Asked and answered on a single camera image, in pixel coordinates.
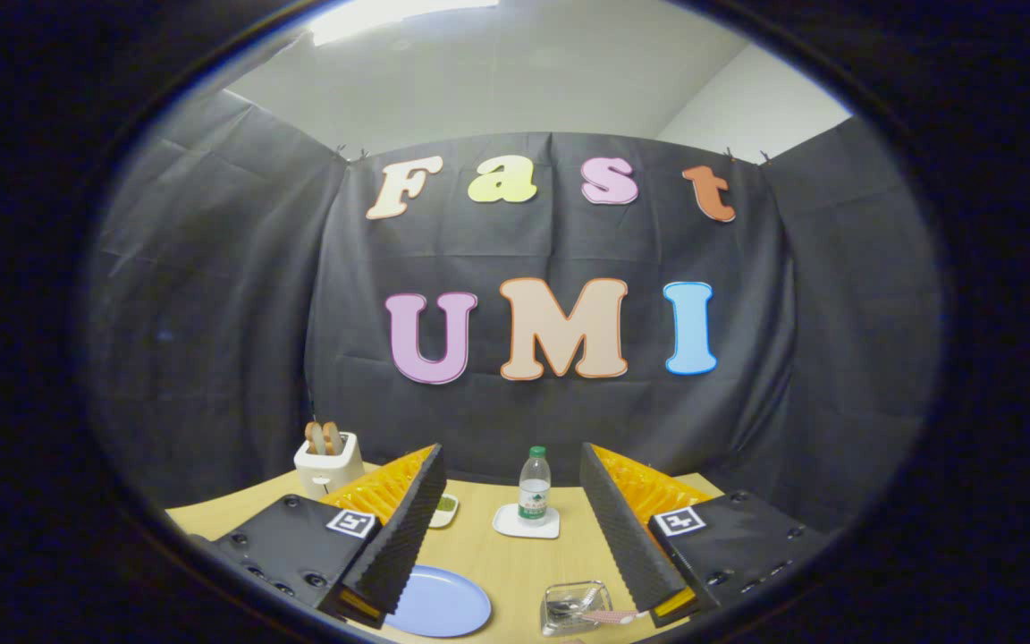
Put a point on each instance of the clear metal drain basket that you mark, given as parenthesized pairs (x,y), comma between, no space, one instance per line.
(560,626)

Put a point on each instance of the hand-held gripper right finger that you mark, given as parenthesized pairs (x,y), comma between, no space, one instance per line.
(627,537)

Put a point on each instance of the white divided snack dish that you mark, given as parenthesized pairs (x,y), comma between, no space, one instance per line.
(446,510)

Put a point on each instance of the white square coaster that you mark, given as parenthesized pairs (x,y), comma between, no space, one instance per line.
(506,526)

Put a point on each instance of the toast bread slice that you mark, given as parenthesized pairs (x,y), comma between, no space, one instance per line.
(333,438)
(314,438)

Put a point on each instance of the black backdrop cloth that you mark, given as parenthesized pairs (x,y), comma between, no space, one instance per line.
(345,268)

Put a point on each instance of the cream toaster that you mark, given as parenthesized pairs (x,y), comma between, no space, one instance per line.
(323,474)

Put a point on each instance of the clear water bottle green cap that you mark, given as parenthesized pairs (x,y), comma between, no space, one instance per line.
(534,492)

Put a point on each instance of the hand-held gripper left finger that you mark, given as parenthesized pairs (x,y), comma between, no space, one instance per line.
(399,537)

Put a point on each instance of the blue round plate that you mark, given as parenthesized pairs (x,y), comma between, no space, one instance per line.
(443,604)

